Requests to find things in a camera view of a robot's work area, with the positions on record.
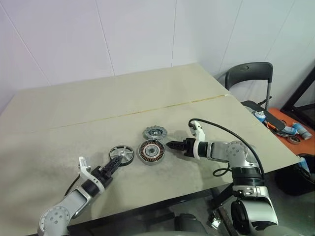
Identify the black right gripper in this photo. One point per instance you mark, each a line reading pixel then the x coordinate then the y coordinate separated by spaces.
pixel 189 147

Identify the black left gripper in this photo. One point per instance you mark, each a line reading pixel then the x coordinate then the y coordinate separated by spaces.
pixel 103 177

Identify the black rimmed silver pulley wheel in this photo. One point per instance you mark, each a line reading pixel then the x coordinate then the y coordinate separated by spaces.
pixel 126 153

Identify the small grey gear disc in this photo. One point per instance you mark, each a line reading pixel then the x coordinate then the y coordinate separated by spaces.
pixel 155 132

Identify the motor stator with copper windings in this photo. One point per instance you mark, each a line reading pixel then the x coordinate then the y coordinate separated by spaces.
pixel 151 151

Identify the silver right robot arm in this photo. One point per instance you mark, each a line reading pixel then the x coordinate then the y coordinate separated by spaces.
pixel 221 151

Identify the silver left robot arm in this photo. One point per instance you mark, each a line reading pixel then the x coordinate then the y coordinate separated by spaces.
pixel 73 201

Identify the black table leg brace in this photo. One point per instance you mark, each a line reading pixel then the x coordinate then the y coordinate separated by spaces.
pixel 222 196

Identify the small white clip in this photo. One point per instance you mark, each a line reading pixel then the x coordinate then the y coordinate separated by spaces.
pixel 214 222

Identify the rusty metal bar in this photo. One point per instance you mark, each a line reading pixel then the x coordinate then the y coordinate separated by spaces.
pixel 225 221

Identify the black folding chair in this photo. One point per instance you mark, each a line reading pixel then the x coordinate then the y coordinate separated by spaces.
pixel 248 71

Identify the white blue tube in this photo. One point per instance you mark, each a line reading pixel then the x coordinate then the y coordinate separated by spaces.
pixel 302 130
pixel 290 130

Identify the black bag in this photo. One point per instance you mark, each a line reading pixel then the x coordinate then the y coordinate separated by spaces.
pixel 288 182

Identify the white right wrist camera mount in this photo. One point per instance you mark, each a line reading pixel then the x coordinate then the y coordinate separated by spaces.
pixel 200 132

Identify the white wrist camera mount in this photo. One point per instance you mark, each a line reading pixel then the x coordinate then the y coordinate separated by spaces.
pixel 85 169
pixel 200 132

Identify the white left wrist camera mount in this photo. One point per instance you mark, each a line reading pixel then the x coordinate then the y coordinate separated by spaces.
pixel 85 169

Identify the black table frame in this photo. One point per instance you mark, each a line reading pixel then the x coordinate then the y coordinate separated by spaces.
pixel 137 211

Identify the black metal frame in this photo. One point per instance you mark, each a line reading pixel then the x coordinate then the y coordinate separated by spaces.
pixel 299 96

